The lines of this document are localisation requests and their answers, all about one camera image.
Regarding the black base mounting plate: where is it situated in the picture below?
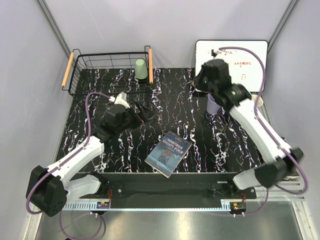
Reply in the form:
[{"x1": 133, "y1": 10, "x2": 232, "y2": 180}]
[{"x1": 79, "y1": 172, "x2": 258, "y2": 200}]

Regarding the black wire dish rack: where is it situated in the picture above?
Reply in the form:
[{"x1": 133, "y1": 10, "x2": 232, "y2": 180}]
[{"x1": 61, "y1": 45, "x2": 153, "y2": 97}]

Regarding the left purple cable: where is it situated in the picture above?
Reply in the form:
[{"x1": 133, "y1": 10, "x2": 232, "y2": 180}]
[{"x1": 26, "y1": 91, "x2": 111, "y2": 240}]

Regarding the green plastic cup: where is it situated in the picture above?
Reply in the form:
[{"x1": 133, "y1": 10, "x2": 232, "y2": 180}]
[{"x1": 135, "y1": 58, "x2": 148, "y2": 80}]

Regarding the black marble pattern mat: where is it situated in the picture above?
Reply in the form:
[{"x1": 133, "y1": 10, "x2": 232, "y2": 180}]
[{"x1": 56, "y1": 68, "x2": 263, "y2": 173}]

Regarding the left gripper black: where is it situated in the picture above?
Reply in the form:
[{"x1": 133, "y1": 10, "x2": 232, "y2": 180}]
[{"x1": 116, "y1": 100, "x2": 156, "y2": 134}]

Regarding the purple plastic cup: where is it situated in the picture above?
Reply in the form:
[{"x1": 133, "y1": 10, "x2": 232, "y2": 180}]
[{"x1": 206, "y1": 93, "x2": 221, "y2": 115}]

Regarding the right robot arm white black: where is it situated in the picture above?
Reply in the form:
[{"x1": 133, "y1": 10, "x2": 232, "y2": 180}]
[{"x1": 193, "y1": 59, "x2": 304, "y2": 199}]

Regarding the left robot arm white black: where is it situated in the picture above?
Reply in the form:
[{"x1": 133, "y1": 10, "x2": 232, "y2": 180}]
[{"x1": 26, "y1": 101, "x2": 156, "y2": 217}]

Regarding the white whiteboard black frame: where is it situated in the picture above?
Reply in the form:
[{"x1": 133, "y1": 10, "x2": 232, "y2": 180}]
[{"x1": 195, "y1": 40, "x2": 268, "y2": 93}]

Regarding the light blue mug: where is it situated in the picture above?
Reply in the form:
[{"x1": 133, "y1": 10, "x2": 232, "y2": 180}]
[{"x1": 251, "y1": 94, "x2": 264, "y2": 108}]

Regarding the Tale of Two Cities book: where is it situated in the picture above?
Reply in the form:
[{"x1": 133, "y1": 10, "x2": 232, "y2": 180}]
[{"x1": 277, "y1": 138, "x2": 304, "y2": 180}]

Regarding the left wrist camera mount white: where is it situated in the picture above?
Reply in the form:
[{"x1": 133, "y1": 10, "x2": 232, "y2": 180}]
[{"x1": 114, "y1": 91, "x2": 130, "y2": 109}]

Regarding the Nineteen Eighty-Four book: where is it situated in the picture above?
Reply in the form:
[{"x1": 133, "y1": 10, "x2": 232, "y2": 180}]
[{"x1": 145, "y1": 131, "x2": 192, "y2": 178}]

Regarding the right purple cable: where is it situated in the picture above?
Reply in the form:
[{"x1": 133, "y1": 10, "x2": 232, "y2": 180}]
[{"x1": 218, "y1": 46, "x2": 309, "y2": 218}]

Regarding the purple cable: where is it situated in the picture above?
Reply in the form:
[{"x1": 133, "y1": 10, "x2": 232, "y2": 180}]
[
  {"x1": 218, "y1": 46, "x2": 309, "y2": 218},
  {"x1": 26, "y1": 91, "x2": 111, "y2": 240}
]

